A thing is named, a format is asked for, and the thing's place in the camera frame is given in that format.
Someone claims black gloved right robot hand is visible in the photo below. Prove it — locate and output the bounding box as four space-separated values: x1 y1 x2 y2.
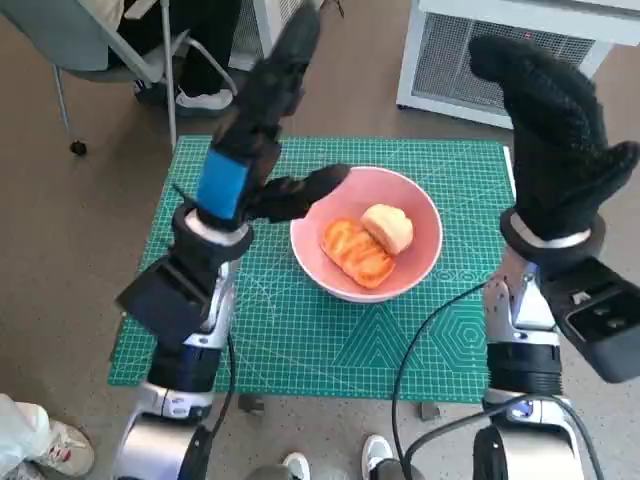
468 34 640 242

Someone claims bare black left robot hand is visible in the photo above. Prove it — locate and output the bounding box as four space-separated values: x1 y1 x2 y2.
195 1 352 232

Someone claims long braided toy bread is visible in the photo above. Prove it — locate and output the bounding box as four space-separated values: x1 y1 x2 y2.
319 217 396 290

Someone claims pink bowl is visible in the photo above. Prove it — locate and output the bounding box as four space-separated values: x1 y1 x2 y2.
289 166 444 304

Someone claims round toy bread bun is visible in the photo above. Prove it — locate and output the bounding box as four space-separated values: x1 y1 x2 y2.
360 203 415 257

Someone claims seated person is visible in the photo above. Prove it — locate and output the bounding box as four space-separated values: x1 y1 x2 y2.
117 0 244 119

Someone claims large white vented cabinet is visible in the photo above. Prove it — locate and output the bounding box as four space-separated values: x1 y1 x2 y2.
396 0 640 131

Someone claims small white vented cabinet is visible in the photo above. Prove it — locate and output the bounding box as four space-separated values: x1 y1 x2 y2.
227 0 326 71

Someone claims green cutting mat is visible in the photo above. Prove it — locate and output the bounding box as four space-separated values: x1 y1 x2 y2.
107 134 516 404

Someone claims grey office chair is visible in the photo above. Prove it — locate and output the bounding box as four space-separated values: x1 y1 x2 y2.
0 0 239 156

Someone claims person's white shoe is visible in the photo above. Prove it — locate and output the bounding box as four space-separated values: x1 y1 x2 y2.
360 434 395 480
282 452 311 480

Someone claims person in white trousers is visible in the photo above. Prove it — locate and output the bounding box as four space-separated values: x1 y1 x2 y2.
0 392 96 480

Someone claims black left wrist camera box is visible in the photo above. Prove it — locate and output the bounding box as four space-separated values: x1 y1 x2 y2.
114 254 214 351

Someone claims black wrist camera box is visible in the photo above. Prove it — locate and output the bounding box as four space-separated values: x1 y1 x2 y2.
114 254 214 351
539 257 640 385

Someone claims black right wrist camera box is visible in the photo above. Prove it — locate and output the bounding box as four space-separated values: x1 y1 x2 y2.
539 257 640 385

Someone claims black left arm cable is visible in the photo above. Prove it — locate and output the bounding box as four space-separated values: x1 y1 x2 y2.
199 332 237 451

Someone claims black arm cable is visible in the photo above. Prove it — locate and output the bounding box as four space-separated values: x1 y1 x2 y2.
199 332 237 451
547 397 604 480

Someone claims long black robot cable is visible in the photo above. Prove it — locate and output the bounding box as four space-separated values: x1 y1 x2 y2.
391 282 489 480

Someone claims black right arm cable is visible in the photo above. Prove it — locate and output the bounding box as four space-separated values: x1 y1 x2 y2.
547 397 604 480

